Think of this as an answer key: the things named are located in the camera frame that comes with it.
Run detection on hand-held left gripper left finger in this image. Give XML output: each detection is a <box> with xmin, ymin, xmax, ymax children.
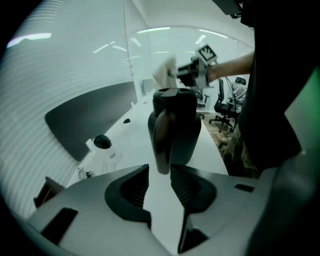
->
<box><xmin>26</xmin><ymin>163</ymin><xmax>171</xmax><ymax>256</ymax></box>

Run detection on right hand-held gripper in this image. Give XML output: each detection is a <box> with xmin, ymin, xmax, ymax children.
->
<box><xmin>167</xmin><ymin>44</ymin><xmax>219</xmax><ymax>89</ymax></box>

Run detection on person's dark shirt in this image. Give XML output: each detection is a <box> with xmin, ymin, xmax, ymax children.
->
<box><xmin>237</xmin><ymin>0</ymin><xmax>304</xmax><ymax>173</ymax></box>

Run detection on dark grey desk divider panel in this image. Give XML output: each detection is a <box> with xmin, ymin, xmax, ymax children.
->
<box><xmin>44</xmin><ymin>80</ymin><xmax>139</xmax><ymax>162</ymax></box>

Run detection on white office chair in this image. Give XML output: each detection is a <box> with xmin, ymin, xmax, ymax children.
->
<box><xmin>195</xmin><ymin>92</ymin><xmax>211</xmax><ymax>111</ymax></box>

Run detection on black kettle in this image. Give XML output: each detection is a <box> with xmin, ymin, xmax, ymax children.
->
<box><xmin>147</xmin><ymin>87</ymin><xmax>202</xmax><ymax>175</ymax></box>

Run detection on black office chair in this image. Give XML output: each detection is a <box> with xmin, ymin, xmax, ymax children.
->
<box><xmin>208</xmin><ymin>78</ymin><xmax>241</xmax><ymax>134</ymax></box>

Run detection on person's right forearm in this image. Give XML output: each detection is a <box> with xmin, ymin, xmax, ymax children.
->
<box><xmin>206</xmin><ymin>50</ymin><xmax>256</xmax><ymax>84</ymax></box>

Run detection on black ceiling-mounted monitor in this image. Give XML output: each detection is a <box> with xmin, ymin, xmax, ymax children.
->
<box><xmin>212</xmin><ymin>0</ymin><xmax>256</xmax><ymax>20</ymax></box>

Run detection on person's camouflage trousers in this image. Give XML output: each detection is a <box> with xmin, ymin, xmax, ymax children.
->
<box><xmin>220</xmin><ymin>129</ymin><xmax>261</xmax><ymax>179</ymax></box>

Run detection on beige cloth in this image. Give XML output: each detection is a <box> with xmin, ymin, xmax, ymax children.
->
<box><xmin>152</xmin><ymin>56</ymin><xmax>179</xmax><ymax>89</ymax></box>

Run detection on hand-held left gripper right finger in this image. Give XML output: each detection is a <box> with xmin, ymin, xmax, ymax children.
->
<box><xmin>169</xmin><ymin>163</ymin><xmax>266</xmax><ymax>255</ymax></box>

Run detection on black chair with headrest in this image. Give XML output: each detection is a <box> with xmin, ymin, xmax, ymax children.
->
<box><xmin>227</xmin><ymin>76</ymin><xmax>248</xmax><ymax>105</ymax></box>

